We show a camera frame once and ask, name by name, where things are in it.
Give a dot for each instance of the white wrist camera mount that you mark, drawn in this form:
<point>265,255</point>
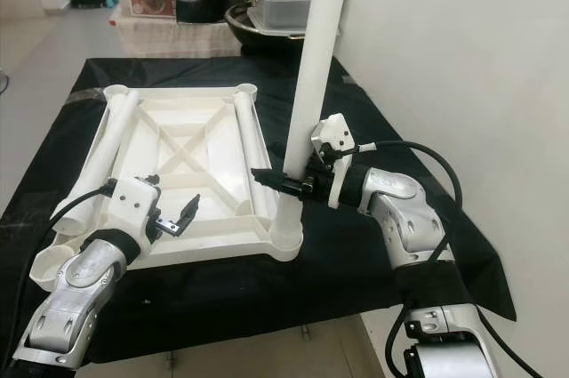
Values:
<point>136,205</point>
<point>333,133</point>

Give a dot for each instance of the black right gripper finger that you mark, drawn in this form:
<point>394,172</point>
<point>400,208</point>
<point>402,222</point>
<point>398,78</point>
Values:
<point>280,182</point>

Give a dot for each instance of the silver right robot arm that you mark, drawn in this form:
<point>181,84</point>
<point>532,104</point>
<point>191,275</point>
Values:
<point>404,218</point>

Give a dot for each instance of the black tablecloth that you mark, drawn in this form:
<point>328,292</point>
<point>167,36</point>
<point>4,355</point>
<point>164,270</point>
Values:
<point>231,307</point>

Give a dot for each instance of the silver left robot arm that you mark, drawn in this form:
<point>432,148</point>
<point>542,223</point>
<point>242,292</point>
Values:
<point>76,298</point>

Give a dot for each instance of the clear plastic storage box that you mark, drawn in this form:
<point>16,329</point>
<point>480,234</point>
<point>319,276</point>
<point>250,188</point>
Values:
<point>280,4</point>

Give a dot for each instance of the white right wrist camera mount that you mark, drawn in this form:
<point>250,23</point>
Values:
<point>333,133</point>

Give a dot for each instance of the black metal wok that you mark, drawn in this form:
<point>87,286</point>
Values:
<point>262,36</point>

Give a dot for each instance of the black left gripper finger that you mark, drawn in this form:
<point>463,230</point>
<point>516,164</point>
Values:
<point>189,212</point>

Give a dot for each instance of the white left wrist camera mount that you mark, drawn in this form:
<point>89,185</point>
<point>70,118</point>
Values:
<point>136,205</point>

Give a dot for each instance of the cream plastic children table top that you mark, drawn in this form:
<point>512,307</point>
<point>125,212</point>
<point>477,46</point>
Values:
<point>187,133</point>

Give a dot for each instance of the beige patterned cloth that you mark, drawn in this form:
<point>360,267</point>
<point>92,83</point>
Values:
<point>169,36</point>

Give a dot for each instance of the clear tape strip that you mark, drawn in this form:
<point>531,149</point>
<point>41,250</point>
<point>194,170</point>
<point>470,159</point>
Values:
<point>87,95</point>

